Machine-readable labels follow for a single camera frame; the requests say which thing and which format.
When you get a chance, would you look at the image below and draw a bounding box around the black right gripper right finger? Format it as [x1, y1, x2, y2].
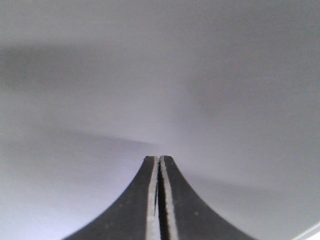
[158, 155, 253, 240]

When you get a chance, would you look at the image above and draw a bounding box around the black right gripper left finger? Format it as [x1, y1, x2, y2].
[66, 156, 159, 240]

